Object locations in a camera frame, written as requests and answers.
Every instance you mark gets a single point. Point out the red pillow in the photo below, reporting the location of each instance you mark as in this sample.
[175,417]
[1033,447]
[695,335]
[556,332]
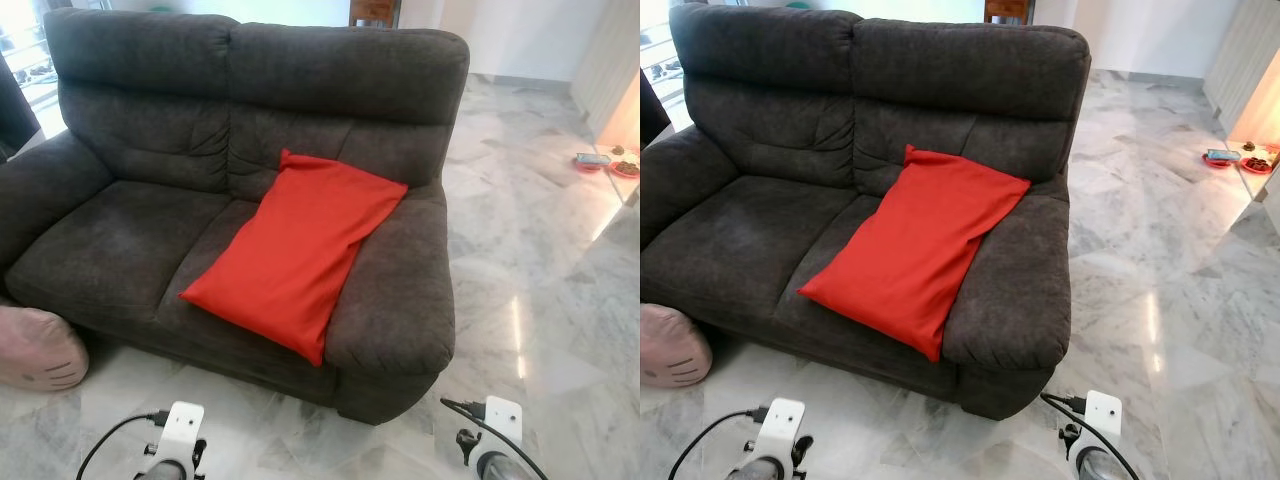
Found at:
[295,250]
[915,250]

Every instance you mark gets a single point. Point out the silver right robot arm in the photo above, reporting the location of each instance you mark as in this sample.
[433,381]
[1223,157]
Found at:
[497,468]
[1098,465]

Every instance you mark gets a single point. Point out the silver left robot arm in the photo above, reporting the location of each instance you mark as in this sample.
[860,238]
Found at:
[163,472]
[760,470]

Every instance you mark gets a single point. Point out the pink plush cushion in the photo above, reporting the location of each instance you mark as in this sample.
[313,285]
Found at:
[670,348]
[35,350]

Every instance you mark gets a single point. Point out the grey fabric loveseat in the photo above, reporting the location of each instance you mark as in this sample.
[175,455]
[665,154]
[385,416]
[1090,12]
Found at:
[130,230]
[760,225]

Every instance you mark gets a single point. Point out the red round dish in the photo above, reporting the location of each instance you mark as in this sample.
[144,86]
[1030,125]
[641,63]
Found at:
[627,170]
[1256,166]
[1220,163]

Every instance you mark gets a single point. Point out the dark door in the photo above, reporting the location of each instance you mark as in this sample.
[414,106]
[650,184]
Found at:
[15,110]
[652,110]

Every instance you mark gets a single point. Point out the white slatted door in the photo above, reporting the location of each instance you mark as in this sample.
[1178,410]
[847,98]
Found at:
[610,60]
[1245,55]

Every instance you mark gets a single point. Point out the wooden chair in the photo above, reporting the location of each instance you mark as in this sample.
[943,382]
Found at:
[375,12]
[1010,10]

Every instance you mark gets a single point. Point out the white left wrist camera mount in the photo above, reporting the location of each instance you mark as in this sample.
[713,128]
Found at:
[782,428]
[183,428]

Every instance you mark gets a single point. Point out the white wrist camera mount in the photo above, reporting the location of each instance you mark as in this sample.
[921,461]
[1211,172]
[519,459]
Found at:
[1104,418]
[183,428]
[503,420]
[782,428]

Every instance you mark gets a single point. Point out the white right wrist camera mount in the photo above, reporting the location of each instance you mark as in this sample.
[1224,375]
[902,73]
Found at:
[1104,418]
[503,420]

